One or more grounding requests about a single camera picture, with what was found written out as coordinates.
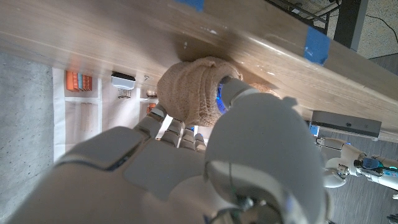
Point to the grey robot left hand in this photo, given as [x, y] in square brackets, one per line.
[351, 155]

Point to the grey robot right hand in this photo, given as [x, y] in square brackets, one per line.
[155, 180]

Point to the tan adhesive wrap roll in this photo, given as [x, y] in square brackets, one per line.
[186, 90]

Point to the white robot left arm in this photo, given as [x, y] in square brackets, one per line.
[391, 182]

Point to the small black oblong remote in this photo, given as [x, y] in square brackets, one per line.
[345, 124]

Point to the printed bookshelf backdrop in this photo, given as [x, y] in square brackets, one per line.
[84, 124]

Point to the blue tape piece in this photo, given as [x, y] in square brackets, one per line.
[192, 3]
[317, 46]

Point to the dark metal table leg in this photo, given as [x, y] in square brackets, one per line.
[349, 21]

